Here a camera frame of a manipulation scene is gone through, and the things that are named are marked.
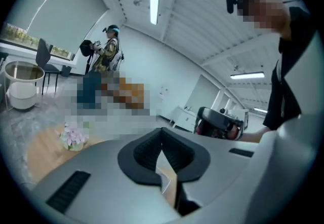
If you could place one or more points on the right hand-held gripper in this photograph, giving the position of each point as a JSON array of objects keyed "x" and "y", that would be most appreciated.
[{"x": 238, "y": 120}]

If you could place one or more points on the person's right hand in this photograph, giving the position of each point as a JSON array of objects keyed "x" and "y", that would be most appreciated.
[{"x": 235, "y": 132}]

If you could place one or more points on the person's black top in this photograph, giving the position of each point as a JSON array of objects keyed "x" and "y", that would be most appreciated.
[{"x": 286, "y": 101}]

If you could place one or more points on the black bag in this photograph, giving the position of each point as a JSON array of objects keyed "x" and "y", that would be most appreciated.
[{"x": 87, "y": 49}]

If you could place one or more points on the clear plastic container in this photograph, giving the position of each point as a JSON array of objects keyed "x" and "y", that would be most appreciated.
[{"x": 165, "y": 182}]

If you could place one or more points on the white low cabinet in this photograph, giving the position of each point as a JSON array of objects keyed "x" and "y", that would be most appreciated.
[{"x": 184, "y": 117}]

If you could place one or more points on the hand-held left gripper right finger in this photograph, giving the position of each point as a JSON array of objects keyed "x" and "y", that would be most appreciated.
[{"x": 217, "y": 167}]

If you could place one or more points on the black chair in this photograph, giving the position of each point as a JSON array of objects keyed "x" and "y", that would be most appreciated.
[{"x": 45, "y": 60}]

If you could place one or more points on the black head-mounted camera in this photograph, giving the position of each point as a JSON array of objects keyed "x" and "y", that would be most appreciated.
[{"x": 231, "y": 1}]

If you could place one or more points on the person's head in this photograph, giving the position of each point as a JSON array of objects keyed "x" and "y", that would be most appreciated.
[{"x": 265, "y": 10}]

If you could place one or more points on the oval wooden coffee table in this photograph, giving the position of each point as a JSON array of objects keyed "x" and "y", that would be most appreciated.
[{"x": 45, "y": 149}]

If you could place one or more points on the person's right forearm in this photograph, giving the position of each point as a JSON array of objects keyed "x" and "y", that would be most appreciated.
[{"x": 253, "y": 136}]

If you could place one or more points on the pink flowers in pot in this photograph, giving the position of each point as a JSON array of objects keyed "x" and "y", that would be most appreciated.
[{"x": 73, "y": 138}]

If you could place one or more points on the long ceiling light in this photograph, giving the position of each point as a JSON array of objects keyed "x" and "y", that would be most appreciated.
[
  {"x": 246, "y": 75},
  {"x": 154, "y": 2},
  {"x": 260, "y": 110}
]

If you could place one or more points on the grey roller blind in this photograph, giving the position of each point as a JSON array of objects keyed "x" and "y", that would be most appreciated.
[{"x": 68, "y": 12}]

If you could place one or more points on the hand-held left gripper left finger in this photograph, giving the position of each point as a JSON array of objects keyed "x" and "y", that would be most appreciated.
[{"x": 101, "y": 167}]

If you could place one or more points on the brown wooden bench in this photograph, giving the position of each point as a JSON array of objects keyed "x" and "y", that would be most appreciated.
[{"x": 131, "y": 91}]

